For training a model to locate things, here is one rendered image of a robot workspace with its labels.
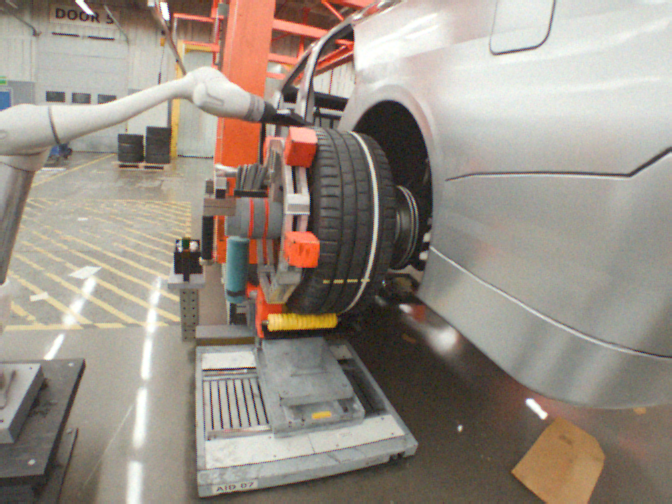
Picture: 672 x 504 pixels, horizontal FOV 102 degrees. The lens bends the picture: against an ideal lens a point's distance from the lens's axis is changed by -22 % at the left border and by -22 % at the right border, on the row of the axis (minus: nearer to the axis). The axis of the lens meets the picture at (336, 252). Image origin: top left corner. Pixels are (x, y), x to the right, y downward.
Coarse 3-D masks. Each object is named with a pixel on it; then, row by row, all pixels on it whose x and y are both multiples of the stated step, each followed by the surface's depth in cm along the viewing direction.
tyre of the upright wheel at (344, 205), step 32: (320, 128) 106; (320, 160) 93; (352, 160) 97; (384, 160) 101; (320, 192) 91; (352, 192) 93; (384, 192) 97; (320, 224) 91; (352, 224) 93; (384, 224) 96; (320, 256) 92; (352, 256) 96; (384, 256) 99; (320, 288) 98; (352, 288) 102
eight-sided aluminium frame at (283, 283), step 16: (272, 144) 116; (288, 176) 94; (304, 176) 96; (288, 192) 91; (304, 192) 93; (288, 208) 90; (304, 208) 92; (288, 224) 92; (304, 224) 94; (256, 240) 141; (272, 256) 137; (272, 272) 132; (288, 272) 97; (272, 288) 107; (288, 288) 105
